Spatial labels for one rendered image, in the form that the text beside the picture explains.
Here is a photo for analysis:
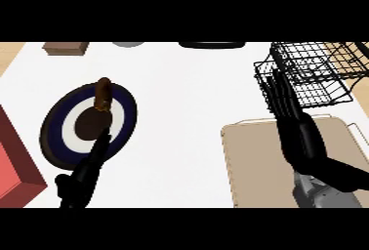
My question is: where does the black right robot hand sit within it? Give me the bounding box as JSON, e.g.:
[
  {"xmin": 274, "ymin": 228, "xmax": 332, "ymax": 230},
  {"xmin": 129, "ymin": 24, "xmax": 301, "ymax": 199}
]
[{"xmin": 265, "ymin": 67, "xmax": 369, "ymax": 193}]

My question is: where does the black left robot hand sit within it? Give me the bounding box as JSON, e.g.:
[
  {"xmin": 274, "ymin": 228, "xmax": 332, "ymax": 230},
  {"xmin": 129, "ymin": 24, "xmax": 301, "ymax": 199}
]
[{"xmin": 53, "ymin": 127, "xmax": 112, "ymax": 209}]

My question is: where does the beige tray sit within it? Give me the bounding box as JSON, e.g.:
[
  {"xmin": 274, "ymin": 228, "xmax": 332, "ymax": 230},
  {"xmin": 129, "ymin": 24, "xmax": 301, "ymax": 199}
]
[{"xmin": 218, "ymin": 113, "xmax": 369, "ymax": 209}]

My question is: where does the red box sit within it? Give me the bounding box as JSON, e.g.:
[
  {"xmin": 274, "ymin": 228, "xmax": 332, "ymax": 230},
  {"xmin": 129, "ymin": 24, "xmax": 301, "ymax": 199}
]
[{"xmin": 0, "ymin": 104, "xmax": 48, "ymax": 209}]

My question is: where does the blue white brown round plate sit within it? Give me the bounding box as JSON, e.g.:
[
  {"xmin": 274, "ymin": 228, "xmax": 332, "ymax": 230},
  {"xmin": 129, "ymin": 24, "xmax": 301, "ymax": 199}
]
[{"xmin": 38, "ymin": 82, "xmax": 138, "ymax": 171}]

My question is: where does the black oval object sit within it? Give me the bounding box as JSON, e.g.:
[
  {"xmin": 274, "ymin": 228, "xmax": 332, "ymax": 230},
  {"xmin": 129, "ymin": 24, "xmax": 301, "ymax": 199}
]
[{"xmin": 177, "ymin": 41, "xmax": 247, "ymax": 50}]

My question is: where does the brown wooden block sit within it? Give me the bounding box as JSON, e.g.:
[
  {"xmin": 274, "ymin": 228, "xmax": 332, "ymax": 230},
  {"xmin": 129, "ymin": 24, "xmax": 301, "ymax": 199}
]
[{"xmin": 41, "ymin": 41, "xmax": 91, "ymax": 57}]

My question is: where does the grey round object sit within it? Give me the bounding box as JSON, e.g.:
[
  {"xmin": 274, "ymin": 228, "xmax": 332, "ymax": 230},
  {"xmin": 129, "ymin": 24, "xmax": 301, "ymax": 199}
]
[{"xmin": 112, "ymin": 41, "xmax": 146, "ymax": 49}]

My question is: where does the black wire tiered basket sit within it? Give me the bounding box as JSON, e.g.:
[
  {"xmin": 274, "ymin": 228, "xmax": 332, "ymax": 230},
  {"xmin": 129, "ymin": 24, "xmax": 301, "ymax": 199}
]
[{"xmin": 252, "ymin": 41, "xmax": 369, "ymax": 111}]

